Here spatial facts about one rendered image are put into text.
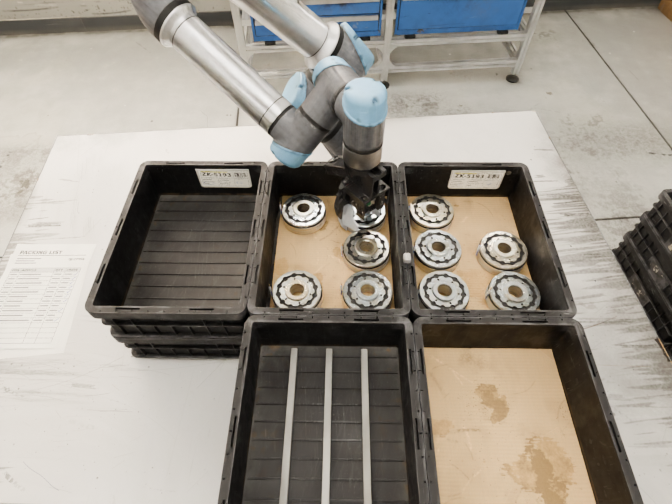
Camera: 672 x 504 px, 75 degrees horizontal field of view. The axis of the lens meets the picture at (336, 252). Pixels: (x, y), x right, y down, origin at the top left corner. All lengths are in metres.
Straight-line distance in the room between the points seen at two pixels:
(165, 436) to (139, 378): 0.15
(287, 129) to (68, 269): 0.72
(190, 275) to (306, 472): 0.47
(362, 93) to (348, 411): 0.55
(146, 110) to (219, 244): 2.02
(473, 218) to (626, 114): 2.19
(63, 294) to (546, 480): 1.12
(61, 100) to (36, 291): 2.13
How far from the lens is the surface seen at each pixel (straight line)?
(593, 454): 0.89
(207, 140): 1.51
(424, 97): 2.90
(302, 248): 1.00
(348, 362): 0.87
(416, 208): 1.04
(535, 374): 0.93
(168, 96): 3.06
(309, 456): 0.82
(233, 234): 1.05
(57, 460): 1.10
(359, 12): 2.72
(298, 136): 0.87
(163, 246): 1.08
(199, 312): 0.84
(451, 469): 0.84
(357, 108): 0.75
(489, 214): 1.12
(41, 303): 1.29
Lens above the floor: 1.64
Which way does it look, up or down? 54 degrees down
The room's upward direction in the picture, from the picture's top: 1 degrees counter-clockwise
